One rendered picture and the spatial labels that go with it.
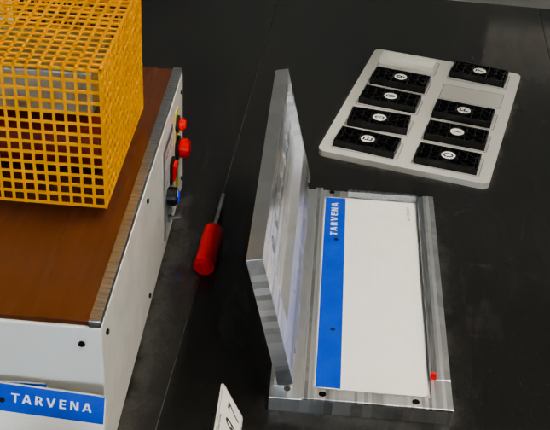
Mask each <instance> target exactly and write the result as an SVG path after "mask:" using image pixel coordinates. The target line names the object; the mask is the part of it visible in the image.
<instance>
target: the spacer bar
mask: <svg viewBox="0 0 550 430"><path fill-rule="evenodd" d="M379 63H381V64H386V65H390V66H394V67H403V68H407V69H412V70H417V71H421V72H426V73H432V72H433V70H434V68H435V66H436V61H434V60H429V59H425V58H420V57H415V56H411V55H403V54H398V53H393V52H389V51H384V52H383V54H382V55H381V57H380V58H379Z"/></svg>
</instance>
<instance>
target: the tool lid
mask: <svg viewBox="0 0 550 430"><path fill-rule="evenodd" d="M309 182H310V170H309V166H308V162H307V158H306V153H305V149H304V141H303V137H302V133H301V129H300V124H299V120H298V112H297V108H296V103H295V100H294V95H293V91H292V83H291V79H290V74H289V71H288V69H281V70H276V71H275V79H274V84H273V90H272V96H271V102H270V107H269V117H268V123H267V129H266V134H265V140H264V146H263V156H262V161H261V167H260V172H259V178H258V188H257V194H256V200H255V205H254V211H253V216H252V227H251V232H250V238H249V243H248V249H247V255H246V265H247V269H248V272H249V276H250V278H251V282H252V288H253V292H254V295H255V299H256V302H257V306H258V311H259V315H260V318H261V322H262V325H263V331H264V335H265V338H266V341H267V345H268V348H269V354H270V358H271V362H272V365H273V368H274V372H275V378H276V381H277V385H278V386H283V385H291V384H293V380H294V370H293V356H294V353H296V348H297V338H298V326H299V315H300V295H301V285H302V270H301V264H302V259H303V258H304V245H305V241H306V230H307V219H308V218H307V211H308V200H309V193H308V183H309Z"/></svg>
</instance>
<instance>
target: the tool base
mask: <svg viewBox="0 0 550 430"><path fill-rule="evenodd" d="M329 191H330V190H323V188H316V189H309V187H308V193H309V200H308V211H307V218H308V219H307V230H306V241H305V245H304V258H303V259H302V264H301V270H302V285H301V295H300V315H299V326H298V338H297V348H296V353H294V356H293V370H294V380H293V384H291V385H283V386H278V385H277V381H276V378H275V372H274V368H273V365H272V370H271V377H270V386H269V404H268V410H282V411H292V412H303V413H312V414H323V415H342V416H352V417H362V418H373V419H383V420H393V421H412V422H423V423H432V424H443V425H451V422H452V418H453V413H454V406H453V397H452V388H451V380H450V371H449V354H448V345H447V335H446V327H445V318H444V309H443V292H442V283H441V274H440V265H439V257H438V247H437V231H436V221H435V212H434V204H433V197H431V196H422V197H423V207H424V218H425V229H426V249H427V259H428V270H429V281H430V291H431V311H432V321H433V332H434V343H435V353H436V364H437V379H436V380H429V369H428V357H427V345H426V322H425V311H424V299H423V287H422V275H421V263H420V240H419V228H418V217H417V205H416V203H412V204H414V205H415V216H416V228H417V241H418V253H419V265H420V288H421V301H422V313H423V325H424V337H425V349H426V373H427V386H428V396H427V397H425V398H420V397H409V396H399V395H389V394H378V393H368V392H349V391H339V390H328V389H319V388H316V387H315V386H314V379H315V365H316V336H317V321H318V305H319V291H320V276H321V247H322V231H323V217H324V202H325V198H326V197H338V198H348V192H344V191H334V192H335V193H334V194H330V193H329ZM319 392H325V393H326V396H325V397H321V396H320V395H319ZM414 399H418V400H419V401H420V403H419V404H413V403H412V401H413V400H414Z"/></svg>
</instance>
